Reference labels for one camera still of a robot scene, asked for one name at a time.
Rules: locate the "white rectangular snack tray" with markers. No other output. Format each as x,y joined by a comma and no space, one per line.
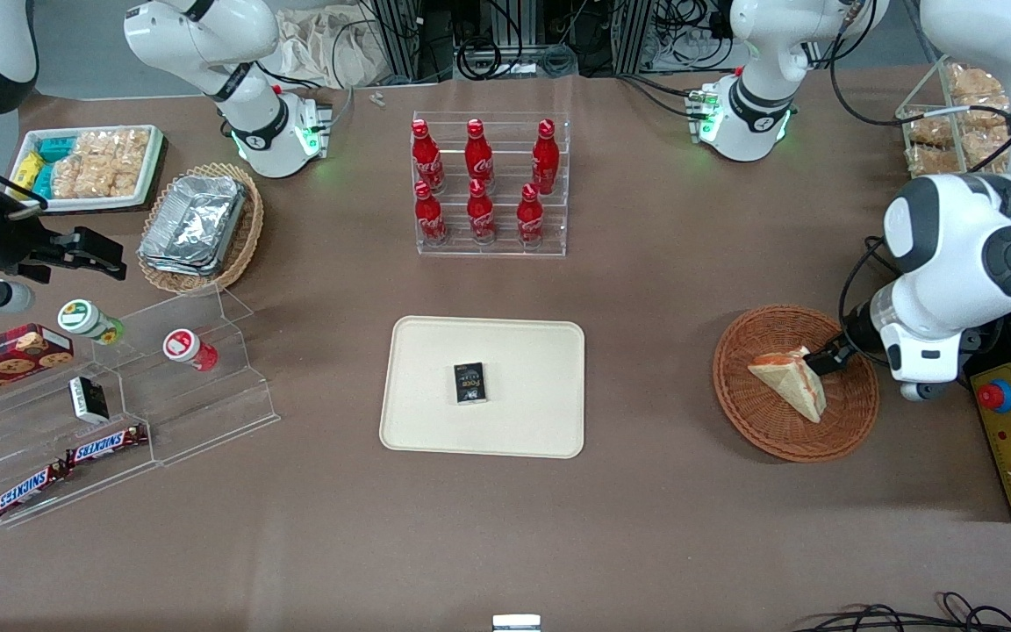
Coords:
84,204

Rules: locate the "green lid jar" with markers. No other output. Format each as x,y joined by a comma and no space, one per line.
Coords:
84,319

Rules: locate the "clear acrylic bottle rack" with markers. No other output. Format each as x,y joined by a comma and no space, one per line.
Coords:
505,250

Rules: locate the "clear acrylic step display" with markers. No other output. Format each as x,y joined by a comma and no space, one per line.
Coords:
198,412

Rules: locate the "aluminium frame post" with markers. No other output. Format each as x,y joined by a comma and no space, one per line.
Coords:
405,39
633,35

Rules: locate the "teal snack pack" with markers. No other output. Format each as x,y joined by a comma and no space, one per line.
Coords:
42,182
56,147

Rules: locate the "red cola bottle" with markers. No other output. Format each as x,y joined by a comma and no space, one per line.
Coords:
425,158
529,219
480,215
478,158
545,160
429,218

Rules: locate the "cream plastic tray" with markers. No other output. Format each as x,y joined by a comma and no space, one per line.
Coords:
523,351

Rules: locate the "Snickers chocolate bar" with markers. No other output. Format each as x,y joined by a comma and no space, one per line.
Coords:
27,490
106,443

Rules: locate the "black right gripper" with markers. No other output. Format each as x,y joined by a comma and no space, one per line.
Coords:
7,247

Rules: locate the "small black card box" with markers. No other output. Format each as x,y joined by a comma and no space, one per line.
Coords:
470,384

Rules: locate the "brown round wicker basket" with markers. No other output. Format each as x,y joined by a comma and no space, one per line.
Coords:
777,434

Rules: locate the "small black white box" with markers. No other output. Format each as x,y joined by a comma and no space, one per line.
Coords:
89,399

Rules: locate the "yellow snack pack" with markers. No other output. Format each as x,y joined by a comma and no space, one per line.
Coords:
26,169

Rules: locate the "light oval wicker basket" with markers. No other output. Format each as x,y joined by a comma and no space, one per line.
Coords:
247,237

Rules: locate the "clear rice cracker bag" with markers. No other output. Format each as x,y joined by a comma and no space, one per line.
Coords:
75,177
115,142
126,175

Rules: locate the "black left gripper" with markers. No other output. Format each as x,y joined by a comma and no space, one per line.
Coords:
857,336

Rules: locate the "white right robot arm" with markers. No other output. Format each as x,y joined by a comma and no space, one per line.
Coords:
247,114

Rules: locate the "red lid jar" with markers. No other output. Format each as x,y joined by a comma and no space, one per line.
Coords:
185,347

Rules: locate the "aluminium foil tray stack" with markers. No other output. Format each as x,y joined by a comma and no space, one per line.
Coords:
194,224

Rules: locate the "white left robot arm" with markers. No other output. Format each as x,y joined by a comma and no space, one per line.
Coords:
953,237

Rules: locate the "triangular sandwich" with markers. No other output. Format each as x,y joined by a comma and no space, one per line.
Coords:
791,382

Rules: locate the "clear fried snack bag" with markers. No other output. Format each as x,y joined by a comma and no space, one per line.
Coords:
988,140
931,160
984,107
975,81
928,130

